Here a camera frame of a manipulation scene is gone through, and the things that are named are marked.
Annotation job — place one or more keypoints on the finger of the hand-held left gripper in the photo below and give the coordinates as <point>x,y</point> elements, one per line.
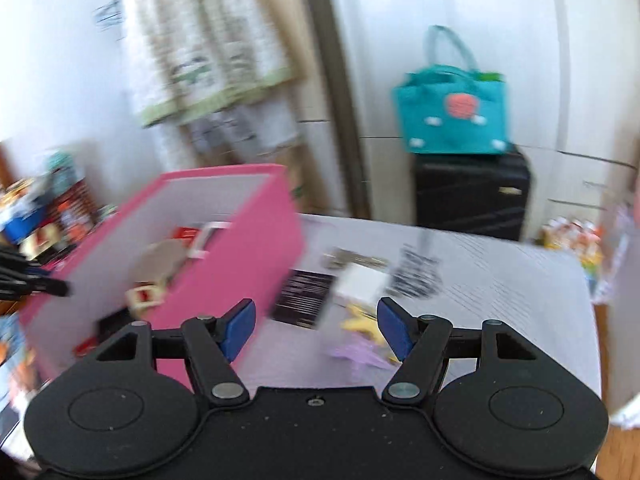
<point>35,282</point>

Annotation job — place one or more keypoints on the clutter of small packets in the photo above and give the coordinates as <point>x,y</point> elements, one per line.
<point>55,200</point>

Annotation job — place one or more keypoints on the bunch of keys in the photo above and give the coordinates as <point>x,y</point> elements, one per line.
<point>355,259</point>

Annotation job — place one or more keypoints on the white framed small screen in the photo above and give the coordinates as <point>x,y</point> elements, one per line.
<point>212,237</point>

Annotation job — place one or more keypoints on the black suitcase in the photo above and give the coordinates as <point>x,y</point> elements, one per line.
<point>470,195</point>

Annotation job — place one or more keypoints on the yellow star hair clip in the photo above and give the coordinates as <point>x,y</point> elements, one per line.
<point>365,325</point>

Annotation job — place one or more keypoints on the beige square case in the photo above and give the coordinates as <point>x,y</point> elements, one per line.
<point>162,260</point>

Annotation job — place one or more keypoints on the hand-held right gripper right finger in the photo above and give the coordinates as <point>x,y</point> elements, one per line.
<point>395,330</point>

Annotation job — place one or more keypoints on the white charger block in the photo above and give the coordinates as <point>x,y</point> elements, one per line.
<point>362,285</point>

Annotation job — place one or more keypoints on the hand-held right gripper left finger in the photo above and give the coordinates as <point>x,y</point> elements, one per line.
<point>240,325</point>

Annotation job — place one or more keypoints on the large brown paper bag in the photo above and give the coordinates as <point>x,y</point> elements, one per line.
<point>300,175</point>

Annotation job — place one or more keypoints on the black tripod pole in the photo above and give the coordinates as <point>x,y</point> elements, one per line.
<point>345,85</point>

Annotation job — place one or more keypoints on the grey printed plastic bag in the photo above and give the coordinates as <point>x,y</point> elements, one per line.
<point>235,132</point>

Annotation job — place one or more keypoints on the cream hair claw clip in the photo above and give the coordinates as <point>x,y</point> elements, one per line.
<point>147,295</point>

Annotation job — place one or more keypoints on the pink cardboard box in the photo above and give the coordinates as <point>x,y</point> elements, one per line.
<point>240,260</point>

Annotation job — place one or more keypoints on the black wallet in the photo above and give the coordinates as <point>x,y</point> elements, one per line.
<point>115,325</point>

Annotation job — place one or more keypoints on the pile of colourful snack packets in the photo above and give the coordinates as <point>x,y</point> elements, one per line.
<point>572,240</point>

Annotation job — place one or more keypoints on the white wardrobe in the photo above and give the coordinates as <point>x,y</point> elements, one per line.
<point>550,60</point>

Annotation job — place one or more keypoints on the teal felt bag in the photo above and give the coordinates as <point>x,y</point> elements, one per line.
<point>450,115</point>

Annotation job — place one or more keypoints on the purple star hair clip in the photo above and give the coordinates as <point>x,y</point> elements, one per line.
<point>362,352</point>

